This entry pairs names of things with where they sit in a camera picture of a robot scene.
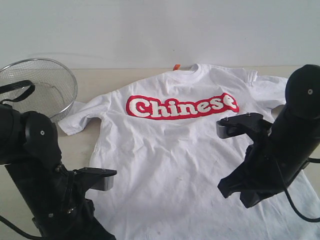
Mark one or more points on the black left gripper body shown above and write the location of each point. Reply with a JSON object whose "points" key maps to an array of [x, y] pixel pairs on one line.
{"points": [[61, 215]]}

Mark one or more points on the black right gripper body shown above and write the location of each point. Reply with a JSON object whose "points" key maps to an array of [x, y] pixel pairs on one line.
{"points": [[262, 174]]}

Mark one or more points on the white t-shirt with red logo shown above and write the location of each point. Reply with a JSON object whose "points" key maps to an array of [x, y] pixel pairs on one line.
{"points": [[159, 134]]}

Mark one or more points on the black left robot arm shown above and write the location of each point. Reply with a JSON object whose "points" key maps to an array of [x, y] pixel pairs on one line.
{"points": [[30, 152]]}

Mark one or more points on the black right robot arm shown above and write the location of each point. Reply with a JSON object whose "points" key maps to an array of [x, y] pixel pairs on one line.
{"points": [[299, 120]]}

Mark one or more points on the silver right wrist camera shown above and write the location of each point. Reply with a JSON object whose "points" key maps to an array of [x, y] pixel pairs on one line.
{"points": [[252, 124]]}

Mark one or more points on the metal wire mesh basket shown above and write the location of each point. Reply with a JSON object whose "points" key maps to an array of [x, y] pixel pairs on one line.
{"points": [[42, 85]]}

